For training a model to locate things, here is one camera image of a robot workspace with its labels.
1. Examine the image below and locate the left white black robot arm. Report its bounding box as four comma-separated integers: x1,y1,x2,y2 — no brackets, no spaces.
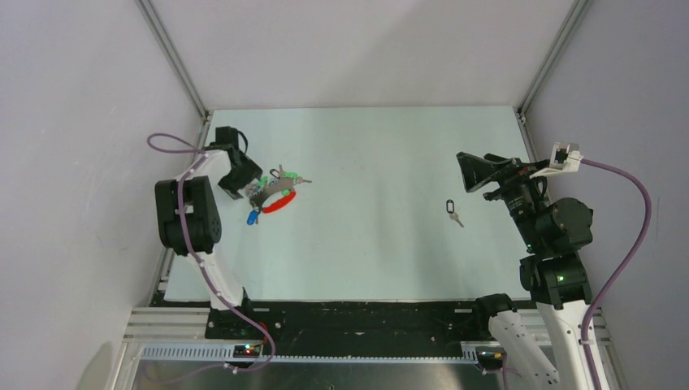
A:
147,126,262,339

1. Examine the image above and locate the aluminium frame post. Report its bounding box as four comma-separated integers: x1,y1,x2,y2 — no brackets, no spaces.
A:
135,0,209,123
516,0,594,124

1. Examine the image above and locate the red handled metal key holder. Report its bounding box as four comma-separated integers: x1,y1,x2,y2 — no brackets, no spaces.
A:
245,176,296,214

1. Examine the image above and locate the blue key tag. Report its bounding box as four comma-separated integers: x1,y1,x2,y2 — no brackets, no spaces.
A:
246,210,261,226

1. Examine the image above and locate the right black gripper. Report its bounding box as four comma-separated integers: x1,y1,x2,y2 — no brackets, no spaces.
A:
455,150,549,249

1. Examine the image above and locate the left aluminium frame post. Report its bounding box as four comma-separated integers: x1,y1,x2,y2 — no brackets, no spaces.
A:
135,0,209,123

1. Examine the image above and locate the loose key with black tag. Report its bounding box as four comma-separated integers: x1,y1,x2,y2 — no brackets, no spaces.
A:
445,199,465,228

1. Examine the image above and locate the right aluminium frame post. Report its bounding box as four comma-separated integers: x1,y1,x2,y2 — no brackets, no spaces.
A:
516,0,594,124

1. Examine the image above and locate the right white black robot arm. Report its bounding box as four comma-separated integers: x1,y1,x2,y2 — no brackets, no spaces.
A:
457,145,610,389

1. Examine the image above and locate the slotted cable duct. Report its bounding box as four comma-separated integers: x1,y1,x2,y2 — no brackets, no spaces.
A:
140,343,479,364

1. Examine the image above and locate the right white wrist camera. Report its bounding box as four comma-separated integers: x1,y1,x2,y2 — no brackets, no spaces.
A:
530,142,583,179

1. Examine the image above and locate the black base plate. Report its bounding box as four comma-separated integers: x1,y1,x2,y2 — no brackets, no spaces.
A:
150,290,540,359

